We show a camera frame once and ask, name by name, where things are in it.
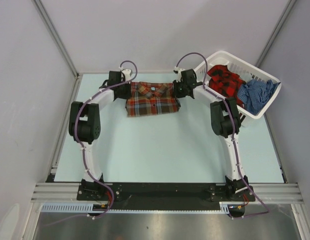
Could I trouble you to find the brown red plaid shirt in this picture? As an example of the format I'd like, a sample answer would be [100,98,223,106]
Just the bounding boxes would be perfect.
[125,81,181,117]

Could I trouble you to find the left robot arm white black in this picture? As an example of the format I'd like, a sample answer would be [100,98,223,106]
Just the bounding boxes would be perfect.
[68,67,134,201]

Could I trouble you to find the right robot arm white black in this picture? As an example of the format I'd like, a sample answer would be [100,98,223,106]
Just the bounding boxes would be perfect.
[173,67,256,204]

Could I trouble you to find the red black checked shirt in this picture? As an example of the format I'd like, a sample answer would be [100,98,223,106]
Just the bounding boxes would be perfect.
[207,64,246,98]

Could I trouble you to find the white plastic laundry basket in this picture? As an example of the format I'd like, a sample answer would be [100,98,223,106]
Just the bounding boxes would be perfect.
[194,50,282,127]

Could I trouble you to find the blue checked shirt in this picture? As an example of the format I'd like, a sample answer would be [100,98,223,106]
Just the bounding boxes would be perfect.
[237,79,281,115]

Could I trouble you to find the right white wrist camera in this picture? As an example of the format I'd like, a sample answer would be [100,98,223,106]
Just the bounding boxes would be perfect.
[173,66,185,82]

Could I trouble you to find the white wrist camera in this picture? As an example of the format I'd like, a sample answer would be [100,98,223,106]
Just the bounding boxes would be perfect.
[173,66,185,82]
[119,67,133,82]

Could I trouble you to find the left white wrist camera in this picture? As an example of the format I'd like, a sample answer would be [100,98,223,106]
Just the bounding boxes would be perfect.
[119,67,133,82]

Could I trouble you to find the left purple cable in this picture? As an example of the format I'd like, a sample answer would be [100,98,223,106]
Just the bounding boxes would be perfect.
[43,60,139,226]

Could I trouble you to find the left aluminium corner post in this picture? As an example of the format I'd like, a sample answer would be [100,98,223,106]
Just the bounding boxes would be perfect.
[31,0,79,79]

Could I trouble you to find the aluminium corner post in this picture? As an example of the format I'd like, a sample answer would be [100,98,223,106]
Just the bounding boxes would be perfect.
[255,0,298,68]
[31,0,79,79]

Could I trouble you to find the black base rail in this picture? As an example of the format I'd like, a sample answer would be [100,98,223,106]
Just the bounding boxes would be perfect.
[76,180,256,211]

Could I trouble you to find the white slotted cable duct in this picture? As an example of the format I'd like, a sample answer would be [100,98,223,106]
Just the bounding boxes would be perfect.
[41,202,246,215]

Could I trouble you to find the aluminium frame profile front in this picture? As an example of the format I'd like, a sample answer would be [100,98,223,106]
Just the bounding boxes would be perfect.
[31,182,80,203]

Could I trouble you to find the right aluminium corner post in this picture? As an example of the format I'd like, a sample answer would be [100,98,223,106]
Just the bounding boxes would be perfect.
[255,0,298,68]

